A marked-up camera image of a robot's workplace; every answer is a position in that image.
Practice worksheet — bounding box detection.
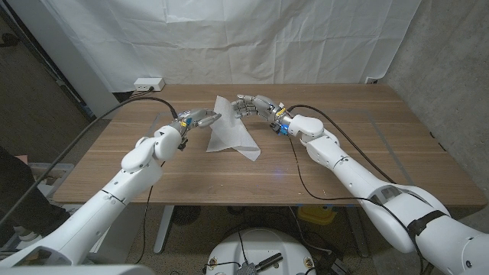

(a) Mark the bystander person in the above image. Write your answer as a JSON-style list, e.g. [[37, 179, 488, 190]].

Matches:
[[0, 147, 72, 245]]

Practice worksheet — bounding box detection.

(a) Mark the clear plastic bin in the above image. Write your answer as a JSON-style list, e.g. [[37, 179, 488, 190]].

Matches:
[[28, 163, 76, 192]]

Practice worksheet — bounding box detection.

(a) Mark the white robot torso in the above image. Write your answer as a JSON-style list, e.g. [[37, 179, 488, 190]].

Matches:
[[206, 228, 316, 275]]

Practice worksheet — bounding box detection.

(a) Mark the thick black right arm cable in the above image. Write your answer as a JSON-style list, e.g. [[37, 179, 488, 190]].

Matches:
[[285, 104, 398, 185]]

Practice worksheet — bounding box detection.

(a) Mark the white creased backdrop sheet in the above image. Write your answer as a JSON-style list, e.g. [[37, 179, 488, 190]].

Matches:
[[37, 0, 423, 92]]

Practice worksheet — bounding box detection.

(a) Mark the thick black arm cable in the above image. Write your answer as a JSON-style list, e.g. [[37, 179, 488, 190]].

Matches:
[[285, 104, 398, 185], [0, 95, 180, 228]]

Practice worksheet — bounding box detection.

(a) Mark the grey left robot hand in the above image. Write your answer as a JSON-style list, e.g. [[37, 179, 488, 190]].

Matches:
[[173, 108, 222, 133]]

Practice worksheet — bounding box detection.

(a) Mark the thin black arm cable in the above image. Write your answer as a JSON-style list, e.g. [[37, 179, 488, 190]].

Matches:
[[287, 133, 425, 275], [133, 160, 167, 265]]

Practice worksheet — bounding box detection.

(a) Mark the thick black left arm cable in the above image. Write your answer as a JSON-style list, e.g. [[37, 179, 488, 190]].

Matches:
[[0, 95, 180, 228]]

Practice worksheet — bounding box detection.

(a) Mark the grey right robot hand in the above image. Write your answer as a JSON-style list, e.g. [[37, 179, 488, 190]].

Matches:
[[231, 94, 287, 125]]

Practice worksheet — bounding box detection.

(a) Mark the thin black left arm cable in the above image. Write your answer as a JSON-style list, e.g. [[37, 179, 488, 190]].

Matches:
[[133, 160, 167, 265]]

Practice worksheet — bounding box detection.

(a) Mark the grey table leg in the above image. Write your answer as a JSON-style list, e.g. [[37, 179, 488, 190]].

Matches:
[[345, 205, 371, 257]]

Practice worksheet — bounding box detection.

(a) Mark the white power strip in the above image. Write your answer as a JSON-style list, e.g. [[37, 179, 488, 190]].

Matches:
[[133, 77, 166, 92]]

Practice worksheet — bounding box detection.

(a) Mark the yellow object under table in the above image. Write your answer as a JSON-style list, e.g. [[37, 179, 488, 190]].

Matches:
[[296, 205, 337, 225]]

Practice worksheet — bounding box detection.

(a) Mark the white table leg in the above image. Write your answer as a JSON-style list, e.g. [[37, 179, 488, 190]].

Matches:
[[153, 205, 175, 254]]

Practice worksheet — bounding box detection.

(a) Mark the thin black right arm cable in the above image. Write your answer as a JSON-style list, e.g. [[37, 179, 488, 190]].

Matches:
[[287, 133, 425, 275]]

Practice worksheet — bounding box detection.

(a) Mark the white paper towel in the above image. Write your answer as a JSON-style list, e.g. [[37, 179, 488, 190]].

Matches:
[[206, 95, 262, 162]]

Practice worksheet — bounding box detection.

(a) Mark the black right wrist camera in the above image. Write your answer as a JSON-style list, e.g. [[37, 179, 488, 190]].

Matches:
[[273, 121, 290, 137]]

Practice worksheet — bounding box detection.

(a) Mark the black round floor fan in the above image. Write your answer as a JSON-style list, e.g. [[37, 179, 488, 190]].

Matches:
[[170, 205, 202, 226]]

